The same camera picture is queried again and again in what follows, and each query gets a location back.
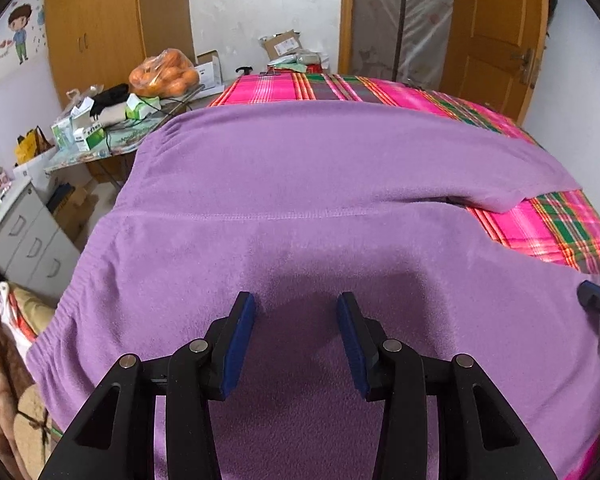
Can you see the small green white box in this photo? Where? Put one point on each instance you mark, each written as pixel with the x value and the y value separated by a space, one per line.
pixel 91 137

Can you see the green tissue box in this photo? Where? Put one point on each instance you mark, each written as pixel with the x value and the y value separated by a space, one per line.
pixel 142 108

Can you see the pink green plaid bed sheet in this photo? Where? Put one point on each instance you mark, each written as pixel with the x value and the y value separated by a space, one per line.
pixel 430 100

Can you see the bag of oranges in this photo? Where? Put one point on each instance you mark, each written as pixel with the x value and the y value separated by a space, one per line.
pixel 162 75

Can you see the printed quilt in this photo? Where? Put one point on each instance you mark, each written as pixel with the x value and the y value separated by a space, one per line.
pixel 30 310

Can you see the grey drawer cabinet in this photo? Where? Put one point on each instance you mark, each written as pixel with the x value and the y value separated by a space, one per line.
pixel 25 240

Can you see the wooden door frame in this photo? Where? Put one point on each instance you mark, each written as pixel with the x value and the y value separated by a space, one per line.
pixel 346 15

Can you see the folding table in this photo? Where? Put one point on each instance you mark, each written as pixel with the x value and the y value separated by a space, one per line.
pixel 125 137

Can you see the wooden wardrobe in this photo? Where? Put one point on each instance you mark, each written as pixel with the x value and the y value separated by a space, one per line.
pixel 100 20

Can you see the black garment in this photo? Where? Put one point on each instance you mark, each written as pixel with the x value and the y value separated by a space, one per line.
pixel 110 99

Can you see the clear plastic bag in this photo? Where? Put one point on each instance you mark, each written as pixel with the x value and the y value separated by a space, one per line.
pixel 82 97

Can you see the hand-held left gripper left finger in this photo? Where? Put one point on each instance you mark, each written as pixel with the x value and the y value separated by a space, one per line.
pixel 240 340

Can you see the red box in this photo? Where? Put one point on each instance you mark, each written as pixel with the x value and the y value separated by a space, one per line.
pixel 315 68

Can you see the purple hoodie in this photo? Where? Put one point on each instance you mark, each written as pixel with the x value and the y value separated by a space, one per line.
pixel 305 185

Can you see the white open carton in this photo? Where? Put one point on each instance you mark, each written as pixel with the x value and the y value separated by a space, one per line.
pixel 209 70

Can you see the dark hanging garment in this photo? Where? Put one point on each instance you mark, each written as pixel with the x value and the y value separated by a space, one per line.
pixel 550 0

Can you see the cartoon wall sticker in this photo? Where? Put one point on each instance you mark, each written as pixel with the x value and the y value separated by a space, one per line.
pixel 17 35

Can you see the yellow bag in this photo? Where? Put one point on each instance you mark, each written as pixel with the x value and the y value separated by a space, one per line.
pixel 32 147

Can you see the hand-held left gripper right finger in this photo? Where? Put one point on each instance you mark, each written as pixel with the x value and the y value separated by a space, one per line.
pixel 352 345

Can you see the brown cardboard box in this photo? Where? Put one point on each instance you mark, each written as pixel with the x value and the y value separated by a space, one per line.
pixel 280 46

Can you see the clear plastic door curtain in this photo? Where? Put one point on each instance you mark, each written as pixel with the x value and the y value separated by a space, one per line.
pixel 405 15

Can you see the open floor carton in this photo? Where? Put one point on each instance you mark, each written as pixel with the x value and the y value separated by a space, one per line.
pixel 72 210

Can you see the wooden door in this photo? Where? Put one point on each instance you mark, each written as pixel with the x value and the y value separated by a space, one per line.
pixel 495 25

